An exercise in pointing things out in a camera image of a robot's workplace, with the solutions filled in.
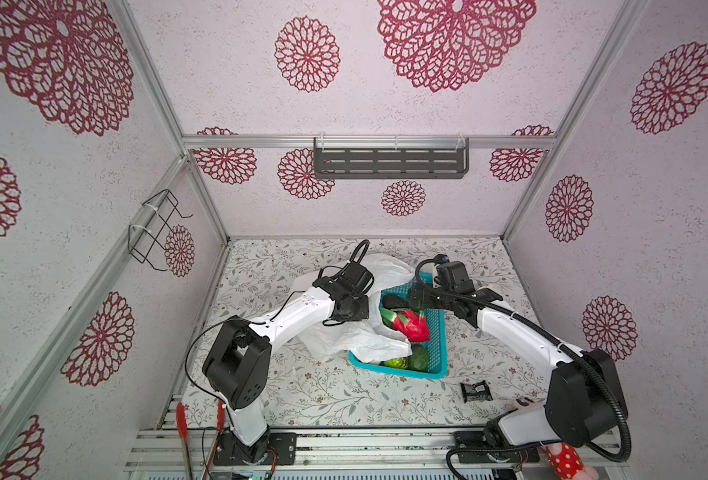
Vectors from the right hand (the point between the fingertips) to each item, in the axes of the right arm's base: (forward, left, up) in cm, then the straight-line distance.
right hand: (423, 287), depth 88 cm
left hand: (-7, +19, -5) cm, 21 cm away
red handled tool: (-38, +62, -12) cm, 74 cm away
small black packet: (-25, -14, -14) cm, 32 cm away
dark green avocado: (-18, +1, -10) cm, 20 cm away
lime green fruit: (-20, +8, -8) cm, 23 cm away
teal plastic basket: (-21, -3, -7) cm, 22 cm away
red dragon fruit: (-9, +3, -7) cm, 11 cm away
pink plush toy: (-41, -29, -9) cm, 51 cm away
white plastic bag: (-17, +16, 0) cm, 23 cm away
